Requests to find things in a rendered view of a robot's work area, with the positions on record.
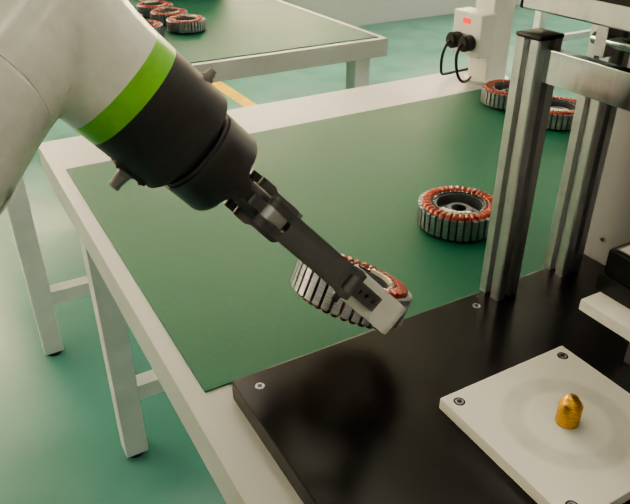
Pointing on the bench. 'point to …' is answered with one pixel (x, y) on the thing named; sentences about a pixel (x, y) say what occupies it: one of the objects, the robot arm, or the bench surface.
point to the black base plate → (422, 396)
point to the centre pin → (569, 411)
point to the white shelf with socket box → (481, 40)
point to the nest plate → (623, 422)
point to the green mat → (439, 115)
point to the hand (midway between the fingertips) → (351, 283)
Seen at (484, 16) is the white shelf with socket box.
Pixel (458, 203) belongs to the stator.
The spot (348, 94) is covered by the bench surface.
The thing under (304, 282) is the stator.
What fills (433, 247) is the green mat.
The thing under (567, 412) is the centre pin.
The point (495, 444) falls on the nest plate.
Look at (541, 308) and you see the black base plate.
